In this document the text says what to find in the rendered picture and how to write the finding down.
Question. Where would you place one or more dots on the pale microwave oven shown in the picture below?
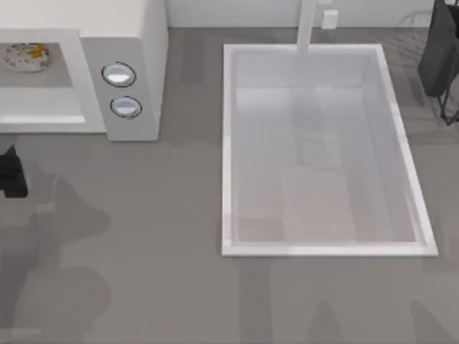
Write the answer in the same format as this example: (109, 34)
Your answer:
(118, 21)

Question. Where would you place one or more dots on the white wall socket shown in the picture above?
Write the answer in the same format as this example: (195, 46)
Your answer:
(329, 19)

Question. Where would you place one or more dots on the tall white tap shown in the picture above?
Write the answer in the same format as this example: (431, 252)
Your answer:
(305, 25)

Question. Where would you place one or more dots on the white sink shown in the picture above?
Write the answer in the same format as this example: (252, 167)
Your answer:
(319, 157)

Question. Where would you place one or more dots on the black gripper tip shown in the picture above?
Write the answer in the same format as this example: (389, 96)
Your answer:
(12, 173)

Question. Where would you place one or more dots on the patterned white plate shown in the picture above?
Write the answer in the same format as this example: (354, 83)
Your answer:
(27, 57)

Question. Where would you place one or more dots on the round silver microwave knob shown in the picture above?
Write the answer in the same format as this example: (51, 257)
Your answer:
(126, 106)
(118, 74)

